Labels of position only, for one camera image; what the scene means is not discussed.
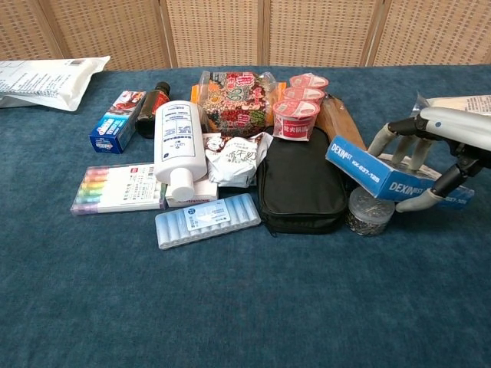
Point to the blue and white calculator box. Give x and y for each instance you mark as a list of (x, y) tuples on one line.
[(356, 165)]

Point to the white crumpled snack packet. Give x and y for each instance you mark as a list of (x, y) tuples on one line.
[(234, 161)]

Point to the highlighter pen pack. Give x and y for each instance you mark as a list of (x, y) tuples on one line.
[(119, 188)]

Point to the red lidded snack cup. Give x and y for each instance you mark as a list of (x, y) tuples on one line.
[(295, 119), (303, 95), (308, 81)]

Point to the blue table mat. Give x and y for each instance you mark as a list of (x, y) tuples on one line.
[(230, 306)]

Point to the long brown package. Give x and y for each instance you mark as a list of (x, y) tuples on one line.
[(339, 122)]

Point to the small white red box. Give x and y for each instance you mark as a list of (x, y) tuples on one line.
[(203, 193)]

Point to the large white plastic bag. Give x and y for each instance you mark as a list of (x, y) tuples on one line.
[(46, 84)]

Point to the wicker folding screen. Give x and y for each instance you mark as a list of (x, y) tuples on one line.
[(215, 30)]

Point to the orange snack packet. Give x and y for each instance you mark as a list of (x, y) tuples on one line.
[(195, 96)]

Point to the colourful mixed beans bag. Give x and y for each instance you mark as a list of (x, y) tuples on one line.
[(238, 103)]

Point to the round clear clip container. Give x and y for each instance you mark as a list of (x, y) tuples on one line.
[(368, 214)]

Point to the light blue battery pack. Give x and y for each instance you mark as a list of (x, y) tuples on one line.
[(207, 220)]

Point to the black zip pouch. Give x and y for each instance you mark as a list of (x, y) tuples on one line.
[(299, 180)]

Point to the blue toothpaste box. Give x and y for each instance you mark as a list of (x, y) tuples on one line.
[(115, 126)]

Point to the large white plastic bottle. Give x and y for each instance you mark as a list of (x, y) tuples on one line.
[(178, 142)]

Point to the dark sauce bottle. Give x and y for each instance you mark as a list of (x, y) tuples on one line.
[(151, 111)]

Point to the white noodle bag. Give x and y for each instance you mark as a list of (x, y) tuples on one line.
[(460, 101)]

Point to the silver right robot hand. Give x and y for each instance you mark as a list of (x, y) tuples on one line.
[(460, 126)]

